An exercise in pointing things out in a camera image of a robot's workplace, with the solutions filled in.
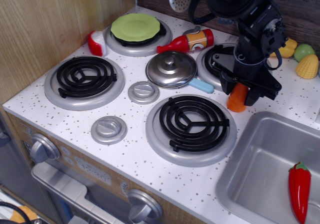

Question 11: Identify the green toy apple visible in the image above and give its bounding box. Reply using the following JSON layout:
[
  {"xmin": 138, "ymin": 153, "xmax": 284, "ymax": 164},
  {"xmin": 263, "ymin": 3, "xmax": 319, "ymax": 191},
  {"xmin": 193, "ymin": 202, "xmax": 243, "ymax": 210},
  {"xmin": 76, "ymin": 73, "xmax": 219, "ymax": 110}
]
[{"xmin": 293, "ymin": 44, "xmax": 316, "ymax": 62}]

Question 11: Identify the silver oven door handle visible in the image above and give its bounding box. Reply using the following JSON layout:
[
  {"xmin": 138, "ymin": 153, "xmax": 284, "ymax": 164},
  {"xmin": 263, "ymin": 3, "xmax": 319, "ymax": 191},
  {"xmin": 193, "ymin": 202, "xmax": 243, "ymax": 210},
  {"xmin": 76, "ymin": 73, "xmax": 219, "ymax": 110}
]
[{"xmin": 31, "ymin": 162, "xmax": 123, "ymax": 223}]

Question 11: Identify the steel pan lid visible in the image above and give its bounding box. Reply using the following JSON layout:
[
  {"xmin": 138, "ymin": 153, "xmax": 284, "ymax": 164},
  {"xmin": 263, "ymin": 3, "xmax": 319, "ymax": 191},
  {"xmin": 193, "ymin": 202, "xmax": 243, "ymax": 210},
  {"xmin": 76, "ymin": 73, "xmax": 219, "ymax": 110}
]
[{"xmin": 145, "ymin": 51, "xmax": 197, "ymax": 88}]

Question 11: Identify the yellow toy on floor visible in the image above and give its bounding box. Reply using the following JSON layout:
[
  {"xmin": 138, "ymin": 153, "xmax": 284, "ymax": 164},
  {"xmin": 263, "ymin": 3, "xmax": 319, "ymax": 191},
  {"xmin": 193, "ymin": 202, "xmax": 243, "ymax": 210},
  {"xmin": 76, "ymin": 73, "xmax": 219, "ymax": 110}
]
[{"xmin": 10, "ymin": 206, "xmax": 38, "ymax": 223}]

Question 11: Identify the red ketchup bottle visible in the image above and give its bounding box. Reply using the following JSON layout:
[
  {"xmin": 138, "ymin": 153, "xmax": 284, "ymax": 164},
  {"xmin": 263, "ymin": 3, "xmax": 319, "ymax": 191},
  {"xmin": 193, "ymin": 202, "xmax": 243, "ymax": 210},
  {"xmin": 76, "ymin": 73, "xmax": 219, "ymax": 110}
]
[{"xmin": 156, "ymin": 29, "xmax": 215, "ymax": 54}]

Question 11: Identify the green plate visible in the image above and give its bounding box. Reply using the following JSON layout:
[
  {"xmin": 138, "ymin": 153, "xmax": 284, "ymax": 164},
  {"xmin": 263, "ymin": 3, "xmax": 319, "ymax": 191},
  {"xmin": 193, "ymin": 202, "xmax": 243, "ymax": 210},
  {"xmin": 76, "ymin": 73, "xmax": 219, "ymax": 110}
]
[{"xmin": 110, "ymin": 14, "xmax": 161, "ymax": 42}]

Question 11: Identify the back right stove burner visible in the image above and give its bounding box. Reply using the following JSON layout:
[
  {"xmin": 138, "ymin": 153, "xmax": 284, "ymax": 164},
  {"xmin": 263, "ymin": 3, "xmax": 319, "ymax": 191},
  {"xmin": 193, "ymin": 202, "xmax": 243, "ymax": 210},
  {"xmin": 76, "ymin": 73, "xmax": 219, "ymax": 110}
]
[{"xmin": 196, "ymin": 43, "xmax": 236, "ymax": 92}]

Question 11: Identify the upper silver stovetop knob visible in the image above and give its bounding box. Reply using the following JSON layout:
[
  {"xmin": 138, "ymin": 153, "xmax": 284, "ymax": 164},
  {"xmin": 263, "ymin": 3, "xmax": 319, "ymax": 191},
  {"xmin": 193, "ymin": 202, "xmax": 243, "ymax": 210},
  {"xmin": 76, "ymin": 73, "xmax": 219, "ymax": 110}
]
[{"xmin": 127, "ymin": 81, "xmax": 160, "ymax": 105}]

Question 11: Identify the stove burner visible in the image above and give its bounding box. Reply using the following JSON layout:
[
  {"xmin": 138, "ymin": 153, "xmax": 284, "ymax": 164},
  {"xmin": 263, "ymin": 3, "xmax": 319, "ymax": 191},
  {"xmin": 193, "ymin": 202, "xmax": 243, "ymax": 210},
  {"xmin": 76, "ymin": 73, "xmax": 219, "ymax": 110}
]
[
  {"xmin": 104, "ymin": 19, "xmax": 173, "ymax": 57},
  {"xmin": 145, "ymin": 95, "xmax": 237, "ymax": 167},
  {"xmin": 44, "ymin": 56, "xmax": 125, "ymax": 111},
  {"xmin": 196, "ymin": 43, "xmax": 236, "ymax": 92}
]

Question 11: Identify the lower silver stovetop knob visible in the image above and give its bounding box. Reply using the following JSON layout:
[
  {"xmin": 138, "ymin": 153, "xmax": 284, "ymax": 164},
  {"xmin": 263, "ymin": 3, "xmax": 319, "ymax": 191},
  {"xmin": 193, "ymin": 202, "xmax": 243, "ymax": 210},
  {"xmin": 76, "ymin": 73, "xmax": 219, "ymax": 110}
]
[{"xmin": 90, "ymin": 116, "xmax": 128, "ymax": 145}]

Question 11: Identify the silver stovetop knob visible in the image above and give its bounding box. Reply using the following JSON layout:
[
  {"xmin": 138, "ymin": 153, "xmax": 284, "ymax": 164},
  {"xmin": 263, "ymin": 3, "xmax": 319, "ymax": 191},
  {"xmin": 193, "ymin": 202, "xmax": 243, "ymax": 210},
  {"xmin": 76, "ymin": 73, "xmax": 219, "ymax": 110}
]
[
  {"xmin": 90, "ymin": 116, "xmax": 128, "ymax": 145},
  {"xmin": 127, "ymin": 81, "xmax": 160, "ymax": 105}
]

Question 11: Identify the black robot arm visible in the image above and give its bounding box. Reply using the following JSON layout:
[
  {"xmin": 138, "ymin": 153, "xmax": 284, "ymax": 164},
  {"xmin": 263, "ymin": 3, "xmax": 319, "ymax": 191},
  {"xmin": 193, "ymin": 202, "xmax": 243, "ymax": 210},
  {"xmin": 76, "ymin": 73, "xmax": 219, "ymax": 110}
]
[{"xmin": 188, "ymin": 0, "xmax": 288, "ymax": 106}]

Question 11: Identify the front right stove burner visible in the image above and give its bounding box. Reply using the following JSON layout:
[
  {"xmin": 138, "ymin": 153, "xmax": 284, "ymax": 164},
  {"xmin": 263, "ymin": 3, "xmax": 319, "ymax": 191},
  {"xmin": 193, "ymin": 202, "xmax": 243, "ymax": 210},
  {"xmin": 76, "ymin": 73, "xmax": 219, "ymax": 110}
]
[{"xmin": 145, "ymin": 95, "xmax": 237, "ymax": 167}]

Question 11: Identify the red white toy cheese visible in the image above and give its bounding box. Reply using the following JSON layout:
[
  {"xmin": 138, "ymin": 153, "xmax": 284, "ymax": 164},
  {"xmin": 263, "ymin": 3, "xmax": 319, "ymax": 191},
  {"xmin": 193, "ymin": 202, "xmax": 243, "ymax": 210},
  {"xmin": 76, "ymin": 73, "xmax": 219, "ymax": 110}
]
[{"xmin": 87, "ymin": 31, "xmax": 107, "ymax": 57}]

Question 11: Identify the yellow toy bell pepper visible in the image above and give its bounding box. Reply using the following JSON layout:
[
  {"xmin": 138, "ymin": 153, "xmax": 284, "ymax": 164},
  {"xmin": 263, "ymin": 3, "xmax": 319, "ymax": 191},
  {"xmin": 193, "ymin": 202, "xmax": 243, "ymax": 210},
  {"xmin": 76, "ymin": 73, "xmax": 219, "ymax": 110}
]
[{"xmin": 279, "ymin": 38, "xmax": 298, "ymax": 58}]

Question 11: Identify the back left stove burner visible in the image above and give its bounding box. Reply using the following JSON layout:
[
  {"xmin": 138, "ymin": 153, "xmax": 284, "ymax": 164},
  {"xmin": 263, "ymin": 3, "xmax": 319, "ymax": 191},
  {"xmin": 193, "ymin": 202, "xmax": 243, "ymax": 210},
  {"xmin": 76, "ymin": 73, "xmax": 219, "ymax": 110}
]
[{"xmin": 104, "ymin": 19, "xmax": 173, "ymax": 57}]

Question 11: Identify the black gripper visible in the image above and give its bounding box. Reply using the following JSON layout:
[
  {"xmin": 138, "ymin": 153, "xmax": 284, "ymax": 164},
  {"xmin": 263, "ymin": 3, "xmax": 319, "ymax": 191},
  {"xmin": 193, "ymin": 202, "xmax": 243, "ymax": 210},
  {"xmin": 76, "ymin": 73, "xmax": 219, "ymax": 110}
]
[{"xmin": 211, "ymin": 53, "xmax": 282, "ymax": 106}]

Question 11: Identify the left silver oven knob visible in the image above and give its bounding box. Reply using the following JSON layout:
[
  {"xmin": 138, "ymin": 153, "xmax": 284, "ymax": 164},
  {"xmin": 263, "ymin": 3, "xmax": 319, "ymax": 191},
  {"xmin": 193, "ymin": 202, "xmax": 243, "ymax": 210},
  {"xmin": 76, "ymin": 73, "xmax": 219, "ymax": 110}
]
[{"xmin": 30, "ymin": 133, "xmax": 61, "ymax": 164}]

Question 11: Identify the red toy chili pepper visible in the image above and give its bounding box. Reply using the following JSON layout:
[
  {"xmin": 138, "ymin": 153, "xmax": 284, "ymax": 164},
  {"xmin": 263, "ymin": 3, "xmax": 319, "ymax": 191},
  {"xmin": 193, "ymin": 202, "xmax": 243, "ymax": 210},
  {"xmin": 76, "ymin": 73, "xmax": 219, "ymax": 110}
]
[{"xmin": 288, "ymin": 162, "xmax": 312, "ymax": 223}]

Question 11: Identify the hanging silver spatula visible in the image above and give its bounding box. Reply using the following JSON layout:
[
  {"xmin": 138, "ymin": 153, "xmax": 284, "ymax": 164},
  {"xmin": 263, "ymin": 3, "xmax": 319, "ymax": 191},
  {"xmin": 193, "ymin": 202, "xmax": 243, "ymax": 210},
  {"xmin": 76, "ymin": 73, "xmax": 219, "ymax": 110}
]
[{"xmin": 217, "ymin": 18, "xmax": 234, "ymax": 25}]

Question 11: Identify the silver oven knob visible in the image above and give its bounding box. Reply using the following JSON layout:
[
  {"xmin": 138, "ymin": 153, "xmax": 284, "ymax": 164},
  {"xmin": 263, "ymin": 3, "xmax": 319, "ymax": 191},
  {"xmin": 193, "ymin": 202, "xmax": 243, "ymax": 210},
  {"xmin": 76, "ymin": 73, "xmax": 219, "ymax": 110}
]
[
  {"xmin": 30, "ymin": 133, "xmax": 61, "ymax": 164},
  {"xmin": 128, "ymin": 189, "xmax": 163, "ymax": 223}
]

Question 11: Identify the silver sink basin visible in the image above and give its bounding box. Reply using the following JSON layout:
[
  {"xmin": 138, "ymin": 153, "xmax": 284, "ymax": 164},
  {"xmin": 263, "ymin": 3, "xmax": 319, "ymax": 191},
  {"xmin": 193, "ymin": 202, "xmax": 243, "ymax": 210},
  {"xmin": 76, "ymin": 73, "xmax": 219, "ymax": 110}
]
[{"xmin": 216, "ymin": 112, "xmax": 320, "ymax": 223}]

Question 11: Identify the orange toy carrot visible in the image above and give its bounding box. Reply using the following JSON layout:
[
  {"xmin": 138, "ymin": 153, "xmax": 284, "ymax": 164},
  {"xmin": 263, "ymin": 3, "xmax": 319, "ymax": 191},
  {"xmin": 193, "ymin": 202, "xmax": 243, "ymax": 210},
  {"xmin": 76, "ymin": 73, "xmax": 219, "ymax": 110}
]
[{"xmin": 226, "ymin": 83, "xmax": 249, "ymax": 112}]

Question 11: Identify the yellow toy corn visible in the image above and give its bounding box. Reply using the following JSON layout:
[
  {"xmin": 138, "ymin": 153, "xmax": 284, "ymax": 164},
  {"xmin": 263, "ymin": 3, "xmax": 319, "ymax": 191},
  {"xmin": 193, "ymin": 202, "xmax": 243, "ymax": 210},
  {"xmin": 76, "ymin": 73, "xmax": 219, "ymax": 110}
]
[{"xmin": 295, "ymin": 55, "xmax": 320, "ymax": 79}]

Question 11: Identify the light blue pan handle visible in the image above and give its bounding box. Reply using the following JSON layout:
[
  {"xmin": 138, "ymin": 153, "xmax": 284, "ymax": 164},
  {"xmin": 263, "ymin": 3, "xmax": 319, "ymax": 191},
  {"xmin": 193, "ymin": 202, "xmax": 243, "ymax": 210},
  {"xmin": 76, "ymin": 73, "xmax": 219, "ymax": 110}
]
[{"xmin": 188, "ymin": 78, "xmax": 215, "ymax": 93}]

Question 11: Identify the front left stove burner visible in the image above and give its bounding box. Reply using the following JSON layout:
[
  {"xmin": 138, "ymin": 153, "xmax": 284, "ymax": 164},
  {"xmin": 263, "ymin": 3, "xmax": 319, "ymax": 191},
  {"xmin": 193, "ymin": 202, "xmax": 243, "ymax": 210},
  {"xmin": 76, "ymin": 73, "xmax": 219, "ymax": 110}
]
[{"xmin": 44, "ymin": 56, "xmax": 125, "ymax": 111}]

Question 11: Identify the right silver oven knob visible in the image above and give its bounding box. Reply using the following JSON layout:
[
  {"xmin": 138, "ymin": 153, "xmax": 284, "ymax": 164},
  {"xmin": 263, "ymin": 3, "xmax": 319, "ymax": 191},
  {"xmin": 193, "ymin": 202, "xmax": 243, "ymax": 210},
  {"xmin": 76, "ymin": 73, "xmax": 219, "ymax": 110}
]
[{"xmin": 128, "ymin": 189, "xmax": 163, "ymax": 223}]

